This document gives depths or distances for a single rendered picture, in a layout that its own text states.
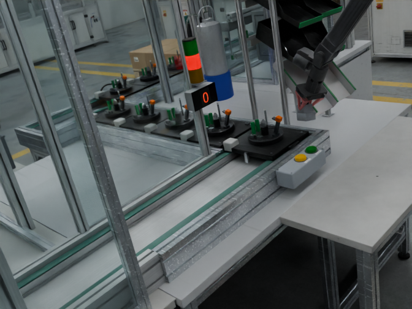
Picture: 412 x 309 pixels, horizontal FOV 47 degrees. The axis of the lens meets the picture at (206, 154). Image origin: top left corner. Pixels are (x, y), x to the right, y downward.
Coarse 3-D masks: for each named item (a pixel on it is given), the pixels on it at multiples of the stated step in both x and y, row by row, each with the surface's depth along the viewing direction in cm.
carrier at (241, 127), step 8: (216, 120) 199; (224, 120) 206; (232, 120) 210; (208, 128) 197; (216, 128) 199; (224, 128) 197; (232, 128) 198; (240, 128) 199; (248, 128) 198; (208, 136) 197; (216, 136) 196; (224, 136) 195; (232, 136) 193; (216, 144) 189
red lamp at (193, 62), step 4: (188, 56) 164; (192, 56) 163; (196, 56) 164; (188, 60) 164; (192, 60) 164; (196, 60) 164; (188, 64) 165; (192, 64) 164; (196, 64) 165; (200, 64) 166; (188, 68) 166; (192, 68) 165; (196, 68) 165
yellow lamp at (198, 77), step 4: (200, 68) 166; (188, 72) 167; (192, 72) 166; (196, 72) 166; (200, 72) 166; (192, 76) 166; (196, 76) 166; (200, 76) 167; (192, 80) 167; (196, 80) 167; (200, 80) 167
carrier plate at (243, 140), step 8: (280, 128) 191; (288, 128) 190; (240, 136) 191; (288, 136) 183; (296, 136) 181; (304, 136) 182; (240, 144) 184; (248, 144) 183; (280, 144) 177; (288, 144) 176; (232, 152) 183; (240, 152) 180; (248, 152) 177; (256, 152) 175; (264, 152) 174; (272, 152) 172; (280, 152) 172; (272, 160) 170
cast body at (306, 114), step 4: (300, 104) 180; (308, 104) 177; (312, 104) 178; (304, 108) 177; (308, 108) 177; (312, 108) 178; (300, 112) 179; (304, 112) 177; (308, 112) 177; (312, 112) 177; (300, 116) 179; (304, 116) 177; (308, 116) 177; (312, 116) 177; (300, 120) 180; (304, 120) 177; (308, 120) 177
